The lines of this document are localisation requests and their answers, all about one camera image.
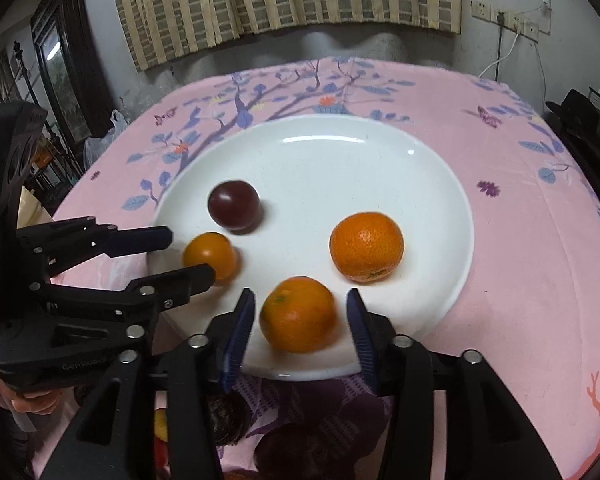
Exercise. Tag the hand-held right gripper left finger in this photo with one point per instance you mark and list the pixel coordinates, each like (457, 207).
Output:
(237, 341)

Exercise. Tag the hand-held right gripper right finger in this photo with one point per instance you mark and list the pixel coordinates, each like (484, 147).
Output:
(362, 341)

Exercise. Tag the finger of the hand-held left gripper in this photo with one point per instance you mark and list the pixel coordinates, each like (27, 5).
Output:
(180, 282)
(140, 239)

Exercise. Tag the small orange tomato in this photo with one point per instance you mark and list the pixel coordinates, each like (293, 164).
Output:
(209, 255)

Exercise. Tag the white round plate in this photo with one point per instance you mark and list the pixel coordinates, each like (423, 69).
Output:
(330, 170)

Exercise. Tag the person's left hand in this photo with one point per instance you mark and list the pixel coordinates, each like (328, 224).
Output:
(35, 401)

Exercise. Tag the dark textured fruit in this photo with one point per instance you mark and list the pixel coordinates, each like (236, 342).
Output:
(227, 420)

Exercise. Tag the large orange tangerine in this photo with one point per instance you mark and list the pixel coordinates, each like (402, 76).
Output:
(366, 247)

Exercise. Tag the dark red plum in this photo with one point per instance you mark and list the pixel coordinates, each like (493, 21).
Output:
(233, 205)

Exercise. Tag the white plastic bag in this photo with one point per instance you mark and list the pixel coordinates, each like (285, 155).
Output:
(97, 149)

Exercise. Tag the yellow fruit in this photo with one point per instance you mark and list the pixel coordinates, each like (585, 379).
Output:
(161, 424)

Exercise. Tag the cluttered metal rack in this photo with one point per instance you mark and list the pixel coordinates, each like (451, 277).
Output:
(55, 160)

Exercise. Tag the pink floral tablecloth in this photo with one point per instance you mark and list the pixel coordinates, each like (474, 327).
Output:
(510, 260)

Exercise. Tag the black tripod stand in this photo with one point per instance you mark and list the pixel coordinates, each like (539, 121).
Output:
(26, 77)

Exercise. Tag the dark wooden framed mirror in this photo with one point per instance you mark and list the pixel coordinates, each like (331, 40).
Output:
(82, 45)

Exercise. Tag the black hat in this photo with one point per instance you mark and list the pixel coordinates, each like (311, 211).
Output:
(575, 107)

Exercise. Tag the white wall socket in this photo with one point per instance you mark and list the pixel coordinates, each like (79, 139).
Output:
(484, 10)
(526, 29)

